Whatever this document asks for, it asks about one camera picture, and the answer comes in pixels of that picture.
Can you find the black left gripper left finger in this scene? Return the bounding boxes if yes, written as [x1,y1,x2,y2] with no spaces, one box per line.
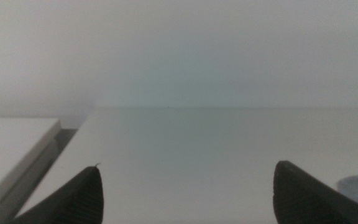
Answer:
[11,163,105,224]

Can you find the white side table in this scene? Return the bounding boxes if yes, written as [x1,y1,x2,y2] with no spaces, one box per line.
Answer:
[0,117,62,224]

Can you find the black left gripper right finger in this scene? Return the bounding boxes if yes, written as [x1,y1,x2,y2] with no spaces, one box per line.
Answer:
[272,160,358,224]

